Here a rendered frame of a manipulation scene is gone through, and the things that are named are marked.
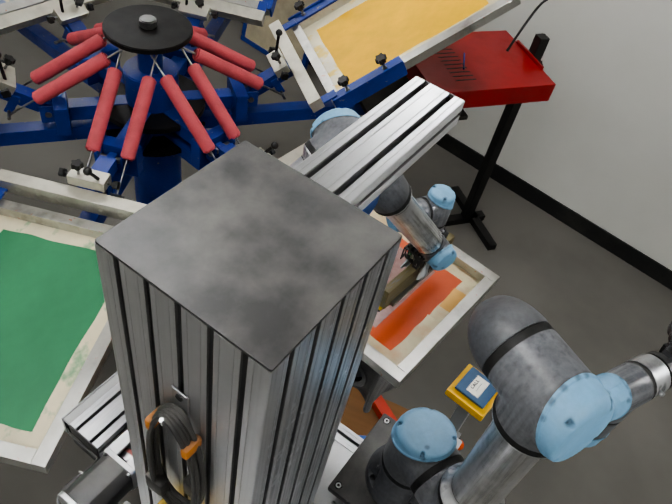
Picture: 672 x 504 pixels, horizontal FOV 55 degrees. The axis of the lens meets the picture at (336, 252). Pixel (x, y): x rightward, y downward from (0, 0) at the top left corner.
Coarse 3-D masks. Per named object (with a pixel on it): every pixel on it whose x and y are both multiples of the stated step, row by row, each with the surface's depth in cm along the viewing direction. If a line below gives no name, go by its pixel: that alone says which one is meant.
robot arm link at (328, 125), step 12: (336, 108) 140; (348, 108) 141; (324, 120) 139; (336, 120) 138; (348, 120) 137; (312, 132) 142; (324, 132) 138; (336, 132) 136; (312, 144) 138; (324, 144) 137; (300, 156) 142
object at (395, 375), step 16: (464, 256) 223; (480, 272) 219; (480, 288) 214; (464, 304) 208; (448, 320) 203; (432, 336) 198; (368, 352) 190; (416, 352) 193; (384, 368) 187; (400, 368) 188; (400, 384) 188
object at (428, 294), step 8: (400, 248) 226; (400, 256) 223; (400, 264) 221; (392, 272) 218; (432, 272) 220; (440, 272) 221; (448, 272) 222; (424, 280) 217; (432, 280) 218; (440, 280) 219; (448, 280) 219; (456, 280) 220; (416, 288) 214; (424, 288) 215; (432, 288) 216; (440, 288) 216; (448, 288) 217; (408, 296) 212; (416, 296) 212; (424, 296) 213; (432, 296) 213; (440, 296) 214; (416, 304) 210; (424, 304) 210; (432, 304) 211
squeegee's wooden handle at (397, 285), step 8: (448, 232) 208; (448, 240) 205; (400, 272) 193; (408, 272) 193; (416, 272) 196; (392, 280) 190; (400, 280) 191; (408, 280) 194; (392, 288) 188; (400, 288) 192; (384, 296) 188; (392, 296) 191; (384, 304) 190
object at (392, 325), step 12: (408, 300) 211; (384, 312) 206; (396, 312) 206; (408, 312) 207; (420, 312) 208; (384, 324) 202; (396, 324) 203; (408, 324) 204; (372, 336) 199; (384, 336) 199; (396, 336) 200
